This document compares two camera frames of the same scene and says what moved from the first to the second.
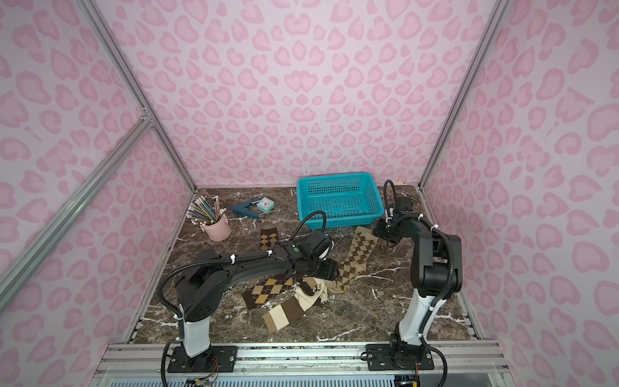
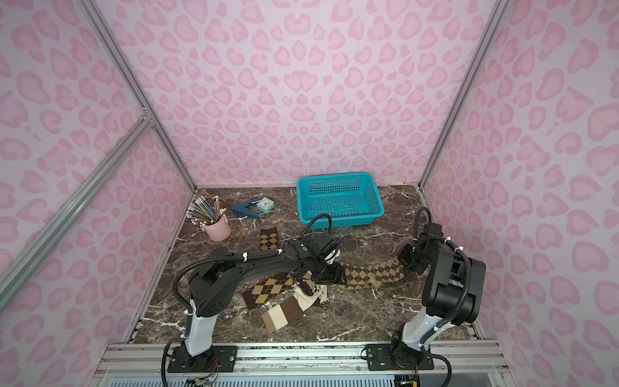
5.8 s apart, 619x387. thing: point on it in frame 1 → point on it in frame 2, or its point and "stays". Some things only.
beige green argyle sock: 363,245 → 373,276
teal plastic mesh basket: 347,199 stays
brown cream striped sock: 290,310 stays
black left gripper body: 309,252 stays
